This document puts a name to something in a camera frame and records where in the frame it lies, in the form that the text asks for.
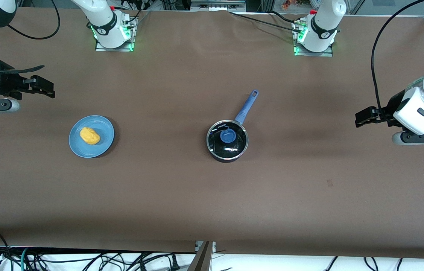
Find grey metal device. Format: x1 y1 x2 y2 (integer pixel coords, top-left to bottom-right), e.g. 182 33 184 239
191 0 246 12

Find black cable on table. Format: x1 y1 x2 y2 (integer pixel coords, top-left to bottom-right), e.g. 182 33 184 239
229 11 302 31

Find green cable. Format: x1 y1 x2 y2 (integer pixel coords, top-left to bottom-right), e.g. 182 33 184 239
19 247 31 271

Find glass lid with blue knob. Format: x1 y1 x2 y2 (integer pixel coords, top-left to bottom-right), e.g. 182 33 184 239
207 120 249 160

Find yellow potato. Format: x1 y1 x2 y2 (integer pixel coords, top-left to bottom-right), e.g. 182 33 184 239
80 127 101 145

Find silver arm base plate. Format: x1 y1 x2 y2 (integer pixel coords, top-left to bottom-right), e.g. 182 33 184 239
95 15 134 52
294 21 334 57

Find black pot with blue handle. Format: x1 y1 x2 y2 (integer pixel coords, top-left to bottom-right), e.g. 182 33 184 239
206 90 259 163

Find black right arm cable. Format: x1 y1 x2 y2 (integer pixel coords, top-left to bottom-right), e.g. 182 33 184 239
0 0 61 75

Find blue round plate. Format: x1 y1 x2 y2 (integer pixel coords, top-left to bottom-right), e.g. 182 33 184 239
68 115 115 158

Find aluminium frame profile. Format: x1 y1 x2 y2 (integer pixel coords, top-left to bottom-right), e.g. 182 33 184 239
187 241 216 271

